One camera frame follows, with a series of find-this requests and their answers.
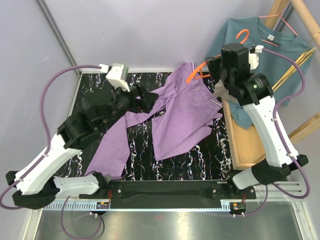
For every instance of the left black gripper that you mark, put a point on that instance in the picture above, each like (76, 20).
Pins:
(145, 103)

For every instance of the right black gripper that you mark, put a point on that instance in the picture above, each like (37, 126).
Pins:
(212, 66)

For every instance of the orange plastic hanger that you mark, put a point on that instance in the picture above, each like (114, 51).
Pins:
(198, 73)

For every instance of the purple trousers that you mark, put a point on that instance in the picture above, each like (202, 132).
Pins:
(190, 109)

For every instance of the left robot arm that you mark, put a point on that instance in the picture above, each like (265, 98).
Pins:
(37, 186)

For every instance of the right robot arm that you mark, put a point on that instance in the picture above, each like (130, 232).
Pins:
(255, 95)

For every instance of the yellow plastic hanger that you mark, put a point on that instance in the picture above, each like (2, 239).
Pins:
(300, 61)

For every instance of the grey beige cloth bag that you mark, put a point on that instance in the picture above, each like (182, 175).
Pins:
(219, 89)

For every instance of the teal t-shirt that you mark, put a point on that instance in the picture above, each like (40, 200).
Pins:
(273, 67)

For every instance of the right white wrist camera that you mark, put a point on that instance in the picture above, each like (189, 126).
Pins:
(253, 56)

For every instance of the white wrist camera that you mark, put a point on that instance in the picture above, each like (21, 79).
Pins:
(116, 75)
(253, 56)

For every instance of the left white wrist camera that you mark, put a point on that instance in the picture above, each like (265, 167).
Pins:
(116, 75)

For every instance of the pink wire hanger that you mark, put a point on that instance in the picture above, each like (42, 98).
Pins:
(277, 25)

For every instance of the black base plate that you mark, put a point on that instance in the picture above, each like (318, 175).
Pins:
(165, 195)

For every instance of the aluminium frame rail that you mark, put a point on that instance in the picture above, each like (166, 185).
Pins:
(44, 9)

